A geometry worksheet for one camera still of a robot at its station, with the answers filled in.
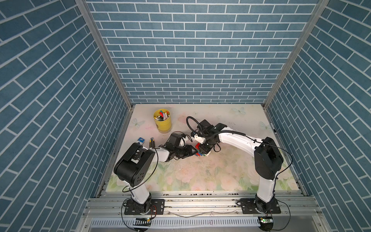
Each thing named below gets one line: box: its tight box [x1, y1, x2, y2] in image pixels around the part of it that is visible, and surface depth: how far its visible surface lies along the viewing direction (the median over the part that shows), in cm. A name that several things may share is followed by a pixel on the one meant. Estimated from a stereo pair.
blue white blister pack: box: [136, 137, 146, 145], surface depth 101 cm
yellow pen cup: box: [153, 108, 172, 134], surface depth 101 cm
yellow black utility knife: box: [149, 137, 155, 148], surface depth 101 cm
